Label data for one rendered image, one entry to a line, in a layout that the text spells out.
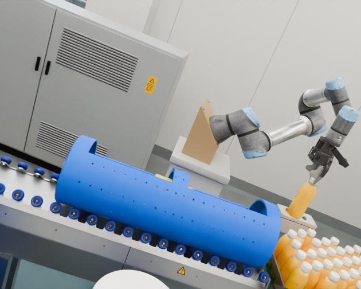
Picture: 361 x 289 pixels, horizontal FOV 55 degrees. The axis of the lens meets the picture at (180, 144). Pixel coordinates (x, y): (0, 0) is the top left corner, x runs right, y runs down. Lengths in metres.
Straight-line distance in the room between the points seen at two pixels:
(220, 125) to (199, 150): 0.17
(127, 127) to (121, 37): 0.74
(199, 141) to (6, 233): 0.96
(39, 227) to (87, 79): 1.79
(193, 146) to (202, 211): 0.53
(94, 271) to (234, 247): 0.61
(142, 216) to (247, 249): 0.43
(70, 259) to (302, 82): 3.29
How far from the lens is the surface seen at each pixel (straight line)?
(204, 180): 1.80
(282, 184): 4.58
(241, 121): 1.77
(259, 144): 1.79
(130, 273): 1.18
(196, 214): 1.35
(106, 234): 1.47
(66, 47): 3.10
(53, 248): 1.56
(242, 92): 4.15
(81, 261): 1.58
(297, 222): 1.89
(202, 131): 1.77
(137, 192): 1.32
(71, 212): 1.45
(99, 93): 3.05
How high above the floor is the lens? 1.84
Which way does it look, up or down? 21 degrees down
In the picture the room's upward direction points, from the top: 23 degrees clockwise
